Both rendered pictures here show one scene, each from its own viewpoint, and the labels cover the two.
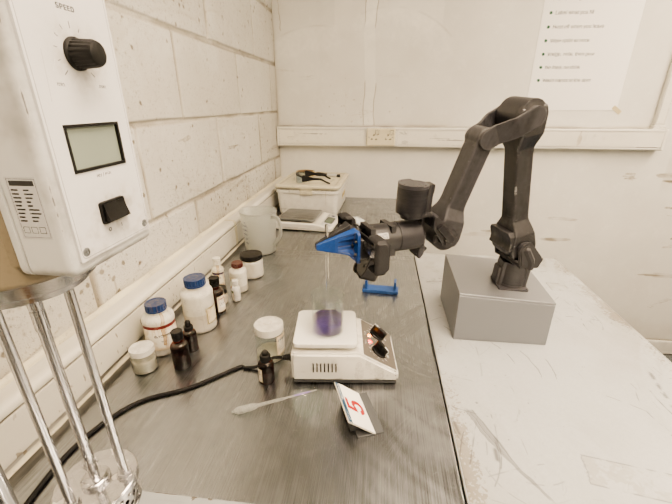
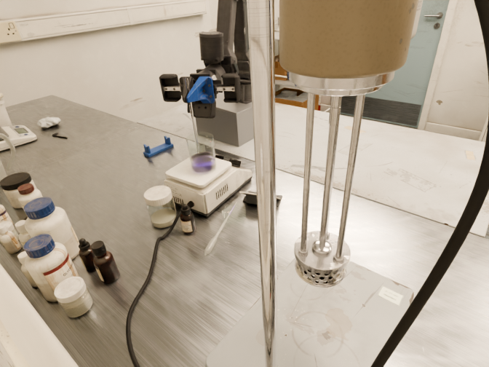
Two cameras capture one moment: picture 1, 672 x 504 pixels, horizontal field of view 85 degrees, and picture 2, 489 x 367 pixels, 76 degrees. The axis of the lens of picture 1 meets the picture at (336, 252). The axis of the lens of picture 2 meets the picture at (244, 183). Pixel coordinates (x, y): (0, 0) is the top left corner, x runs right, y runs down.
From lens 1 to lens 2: 52 cm
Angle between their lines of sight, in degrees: 49
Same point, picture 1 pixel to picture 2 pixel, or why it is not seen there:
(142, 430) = (169, 317)
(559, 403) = not seen: hidden behind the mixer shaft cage
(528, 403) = (302, 148)
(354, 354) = (233, 170)
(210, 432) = (213, 271)
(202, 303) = (67, 223)
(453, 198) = (229, 41)
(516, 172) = (244, 17)
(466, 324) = (242, 132)
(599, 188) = (186, 46)
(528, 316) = not seen: hidden behind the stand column
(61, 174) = not seen: outside the picture
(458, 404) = (285, 166)
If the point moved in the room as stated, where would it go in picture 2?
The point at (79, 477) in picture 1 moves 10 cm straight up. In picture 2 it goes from (314, 256) to (320, 186)
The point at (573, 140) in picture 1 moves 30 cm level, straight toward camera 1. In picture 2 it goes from (161, 12) to (173, 14)
